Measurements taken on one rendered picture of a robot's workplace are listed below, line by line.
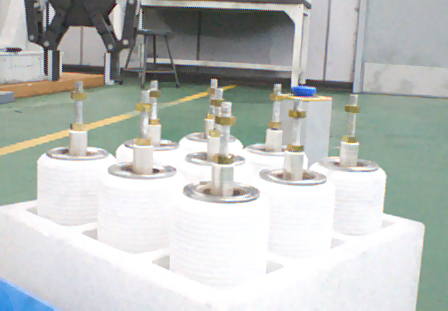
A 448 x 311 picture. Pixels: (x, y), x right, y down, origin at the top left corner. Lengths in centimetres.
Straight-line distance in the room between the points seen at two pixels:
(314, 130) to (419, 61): 477
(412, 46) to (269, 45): 127
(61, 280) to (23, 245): 8
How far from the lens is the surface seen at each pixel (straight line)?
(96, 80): 484
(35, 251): 74
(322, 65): 576
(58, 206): 75
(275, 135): 84
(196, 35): 596
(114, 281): 63
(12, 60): 394
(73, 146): 77
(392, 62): 574
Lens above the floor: 40
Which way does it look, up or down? 9 degrees down
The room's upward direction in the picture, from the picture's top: 3 degrees clockwise
